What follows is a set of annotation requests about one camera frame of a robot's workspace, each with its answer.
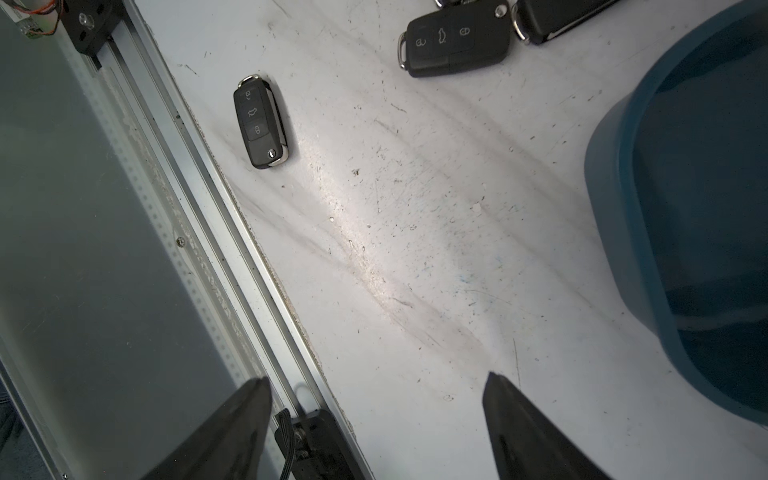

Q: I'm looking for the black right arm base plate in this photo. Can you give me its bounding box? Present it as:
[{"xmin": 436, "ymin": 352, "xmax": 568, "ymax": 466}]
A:
[{"xmin": 274, "ymin": 409, "xmax": 364, "ymax": 480}]

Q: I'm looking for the black VW flip key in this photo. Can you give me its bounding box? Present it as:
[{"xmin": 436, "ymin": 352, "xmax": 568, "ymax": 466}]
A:
[{"xmin": 397, "ymin": 1, "xmax": 511, "ymax": 78}]

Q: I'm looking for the lone black flip key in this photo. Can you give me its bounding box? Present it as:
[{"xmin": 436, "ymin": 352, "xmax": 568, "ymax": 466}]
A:
[{"xmin": 233, "ymin": 75, "xmax": 289, "ymax": 170}]

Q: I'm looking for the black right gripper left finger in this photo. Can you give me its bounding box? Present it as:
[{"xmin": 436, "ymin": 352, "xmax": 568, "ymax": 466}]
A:
[{"xmin": 144, "ymin": 377, "xmax": 272, "ymax": 480}]

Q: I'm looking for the black flip key chrome ring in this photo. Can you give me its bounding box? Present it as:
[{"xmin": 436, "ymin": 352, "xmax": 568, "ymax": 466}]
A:
[{"xmin": 511, "ymin": 0, "xmax": 622, "ymax": 46}]

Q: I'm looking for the teal plastic storage box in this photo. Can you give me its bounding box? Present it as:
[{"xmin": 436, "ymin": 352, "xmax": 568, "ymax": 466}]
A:
[{"xmin": 584, "ymin": 1, "xmax": 767, "ymax": 424}]

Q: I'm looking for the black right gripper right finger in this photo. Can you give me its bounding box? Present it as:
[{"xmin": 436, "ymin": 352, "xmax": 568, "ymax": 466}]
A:
[{"xmin": 482, "ymin": 372, "xmax": 608, "ymax": 480}]

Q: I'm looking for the aluminium frame rail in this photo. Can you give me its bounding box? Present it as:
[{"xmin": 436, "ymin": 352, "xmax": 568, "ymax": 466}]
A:
[{"xmin": 99, "ymin": 1, "xmax": 373, "ymax": 479}]

